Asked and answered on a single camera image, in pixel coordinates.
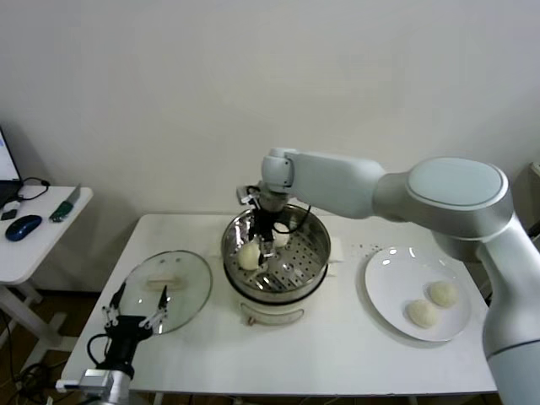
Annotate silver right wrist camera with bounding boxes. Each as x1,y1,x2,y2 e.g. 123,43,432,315
235,184,261,207

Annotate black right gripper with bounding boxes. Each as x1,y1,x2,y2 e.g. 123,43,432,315
246,207,282,267

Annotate black laptop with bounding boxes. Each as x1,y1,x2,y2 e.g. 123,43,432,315
0,128,23,208

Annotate stainless steel steamer basket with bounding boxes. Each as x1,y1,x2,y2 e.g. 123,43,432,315
219,203,331,303

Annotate white side table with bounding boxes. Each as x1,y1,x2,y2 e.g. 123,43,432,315
0,185,93,372

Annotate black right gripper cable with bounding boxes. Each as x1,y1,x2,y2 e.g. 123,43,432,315
276,202,313,235

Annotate blue computer mouse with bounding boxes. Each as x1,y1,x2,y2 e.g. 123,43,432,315
4,215,42,244

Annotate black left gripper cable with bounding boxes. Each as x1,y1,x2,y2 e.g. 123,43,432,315
87,332,111,367

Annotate thin black looped cable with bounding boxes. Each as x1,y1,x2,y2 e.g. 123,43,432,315
15,178,50,203

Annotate white round plate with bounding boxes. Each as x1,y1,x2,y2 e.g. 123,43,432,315
364,246,472,343

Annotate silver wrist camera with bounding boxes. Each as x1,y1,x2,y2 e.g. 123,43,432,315
235,184,261,207
57,367,114,392

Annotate white cabinet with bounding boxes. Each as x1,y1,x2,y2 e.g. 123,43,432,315
525,162,540,237

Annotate round glass pot lid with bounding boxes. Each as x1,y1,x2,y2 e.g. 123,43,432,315
117,250,213,335

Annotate white steamed baozi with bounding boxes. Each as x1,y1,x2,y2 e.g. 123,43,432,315
272,223,291,248
428,281,460,308
406,299,440,328
238,242,261,271

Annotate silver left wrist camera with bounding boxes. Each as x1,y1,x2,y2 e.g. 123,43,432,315
57,367,114,392

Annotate green handled knife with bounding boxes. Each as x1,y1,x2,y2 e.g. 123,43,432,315
47,185,81,224

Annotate white electric cooking pot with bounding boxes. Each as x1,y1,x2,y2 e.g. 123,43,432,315
208,233,343,328

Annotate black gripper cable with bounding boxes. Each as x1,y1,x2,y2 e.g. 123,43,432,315
276,202,313,235
87,332,111,367

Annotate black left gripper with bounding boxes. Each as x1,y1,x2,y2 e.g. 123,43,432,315
103,282,170,368

